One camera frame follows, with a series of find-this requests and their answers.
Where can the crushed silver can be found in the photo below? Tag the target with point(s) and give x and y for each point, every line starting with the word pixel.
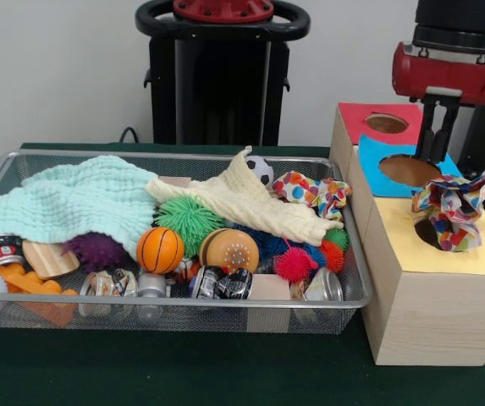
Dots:
pixel 329 287

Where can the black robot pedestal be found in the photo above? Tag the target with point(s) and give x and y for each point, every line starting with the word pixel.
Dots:
pixel 208 105

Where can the small toy soccer ball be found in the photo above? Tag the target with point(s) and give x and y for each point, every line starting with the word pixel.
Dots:
pixel 261 169

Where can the cream waffle cloth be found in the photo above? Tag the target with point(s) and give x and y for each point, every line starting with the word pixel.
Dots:
pixel 259 207

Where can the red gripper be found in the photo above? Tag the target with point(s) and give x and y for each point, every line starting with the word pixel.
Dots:
pixel 445 76

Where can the orange toy basketball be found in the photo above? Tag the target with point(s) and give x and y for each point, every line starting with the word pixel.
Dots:
pixel 159 250

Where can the green spiky rubber ball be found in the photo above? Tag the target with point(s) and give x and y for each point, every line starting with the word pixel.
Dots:
pixel 183 217

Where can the shallow mesh bin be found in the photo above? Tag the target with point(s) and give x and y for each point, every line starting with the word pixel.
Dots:
pixel 183 315

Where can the purple spiky rubber ball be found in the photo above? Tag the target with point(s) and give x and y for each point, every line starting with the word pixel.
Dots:
pixel 96 251

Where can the mint green waffle cloth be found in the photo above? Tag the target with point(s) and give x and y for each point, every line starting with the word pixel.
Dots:
pixel 77 199

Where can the wooden box with three holes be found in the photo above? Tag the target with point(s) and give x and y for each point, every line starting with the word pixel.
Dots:
pixel 432 317

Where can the hamburger toy ball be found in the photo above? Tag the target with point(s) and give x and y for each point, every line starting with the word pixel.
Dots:
pixel 227 251

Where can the colourful polka dot cloth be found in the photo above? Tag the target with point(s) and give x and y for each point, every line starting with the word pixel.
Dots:
pixel 449 228
pixel 305 190

